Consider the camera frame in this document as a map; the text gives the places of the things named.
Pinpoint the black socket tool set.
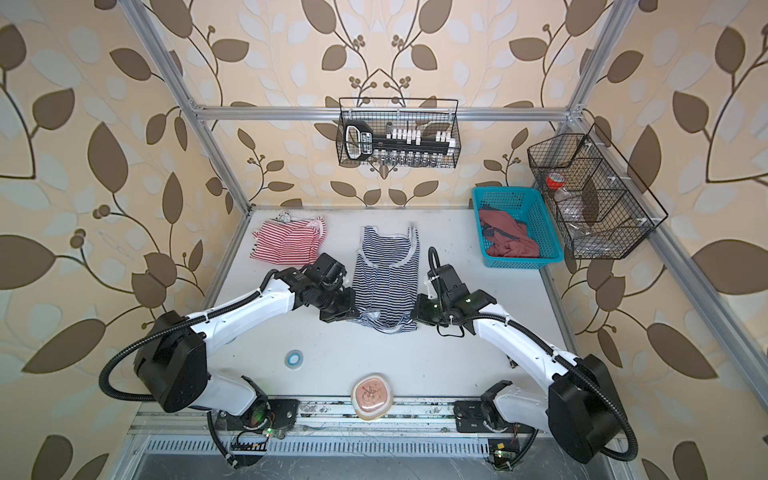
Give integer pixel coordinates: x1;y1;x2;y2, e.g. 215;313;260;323
335;119;461;168

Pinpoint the aluminium frame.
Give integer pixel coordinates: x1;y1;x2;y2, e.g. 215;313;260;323
121;1;767;422

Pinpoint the blue tape roll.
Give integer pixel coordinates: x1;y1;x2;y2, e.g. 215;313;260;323
284;350;304;370

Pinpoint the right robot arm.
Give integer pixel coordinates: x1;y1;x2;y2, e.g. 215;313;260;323
412;248;639;470

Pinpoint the red white striped tank top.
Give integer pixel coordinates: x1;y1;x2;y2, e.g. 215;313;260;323
249;217;327;266

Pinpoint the teal plastic laundry basket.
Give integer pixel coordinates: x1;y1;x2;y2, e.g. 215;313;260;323
472;187;564;270

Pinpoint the wire basket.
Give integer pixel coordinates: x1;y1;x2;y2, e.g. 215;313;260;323
527;125;668;260
336;95;462;169

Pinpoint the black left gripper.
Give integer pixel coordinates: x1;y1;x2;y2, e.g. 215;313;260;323
315;283;365;320

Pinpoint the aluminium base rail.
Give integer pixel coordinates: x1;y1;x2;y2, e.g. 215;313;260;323
119;392;628;460

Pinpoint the right wire basket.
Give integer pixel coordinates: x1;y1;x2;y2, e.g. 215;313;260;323
527;125;668;260

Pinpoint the back wire basket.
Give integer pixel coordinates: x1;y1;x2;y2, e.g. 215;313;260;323
336;95;462;169

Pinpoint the pink round dish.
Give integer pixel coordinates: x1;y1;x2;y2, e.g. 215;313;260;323
351;374;394;421

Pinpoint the blue white striped tank top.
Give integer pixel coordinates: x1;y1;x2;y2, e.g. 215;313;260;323
352;223;420;335

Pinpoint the red capped plastic bottle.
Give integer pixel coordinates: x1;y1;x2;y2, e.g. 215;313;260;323
545;172;581;208

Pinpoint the pink red garment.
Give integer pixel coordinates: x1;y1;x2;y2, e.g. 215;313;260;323
478;208;540;258

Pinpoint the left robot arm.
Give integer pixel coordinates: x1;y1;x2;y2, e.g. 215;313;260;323
98;253;359;468

